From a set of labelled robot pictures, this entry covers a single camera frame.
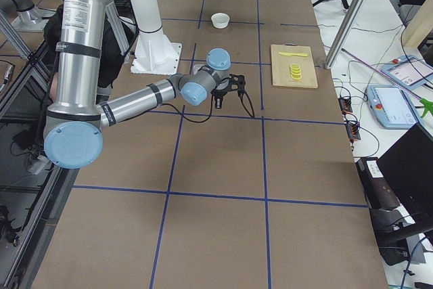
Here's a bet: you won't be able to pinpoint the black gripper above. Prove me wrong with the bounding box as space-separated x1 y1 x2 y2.
212 74 246 109

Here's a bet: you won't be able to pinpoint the second robot arm grey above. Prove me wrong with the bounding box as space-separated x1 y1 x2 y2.
1 0 55 32

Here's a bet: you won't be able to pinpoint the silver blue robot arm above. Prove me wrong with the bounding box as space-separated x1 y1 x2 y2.
44 0 231 169

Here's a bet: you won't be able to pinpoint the wooden cutting board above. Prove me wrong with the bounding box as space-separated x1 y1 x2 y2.
271 44 318 89

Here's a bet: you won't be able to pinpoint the yellow lemon slices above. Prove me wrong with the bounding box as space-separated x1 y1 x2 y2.
290 64 302 81

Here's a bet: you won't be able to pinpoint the white round bowl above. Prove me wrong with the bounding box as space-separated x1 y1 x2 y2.
210 12 230 29

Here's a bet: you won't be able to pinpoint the yellow plastic knife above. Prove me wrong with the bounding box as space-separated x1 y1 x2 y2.
278 51 309 58

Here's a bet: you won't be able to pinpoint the teach pendant tablet near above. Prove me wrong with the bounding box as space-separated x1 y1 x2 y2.
366 85 420 130

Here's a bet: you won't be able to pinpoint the teach pendant tablet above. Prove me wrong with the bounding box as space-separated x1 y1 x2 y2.
380 55 432 90
366 85 420 130

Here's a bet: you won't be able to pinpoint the teach pendant tablet far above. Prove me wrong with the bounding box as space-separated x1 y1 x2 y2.
380 55 432 90

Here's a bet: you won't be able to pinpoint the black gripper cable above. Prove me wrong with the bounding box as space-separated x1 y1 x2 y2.
158 89 255 124

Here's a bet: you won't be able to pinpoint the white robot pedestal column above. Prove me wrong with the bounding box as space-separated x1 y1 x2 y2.
131 0 182 75

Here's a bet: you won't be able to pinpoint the aluminium frame post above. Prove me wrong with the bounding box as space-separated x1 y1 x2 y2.
324 0 364 69

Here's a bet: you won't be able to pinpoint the green handled grabber stick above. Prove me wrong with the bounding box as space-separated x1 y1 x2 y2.
341 49 433 118

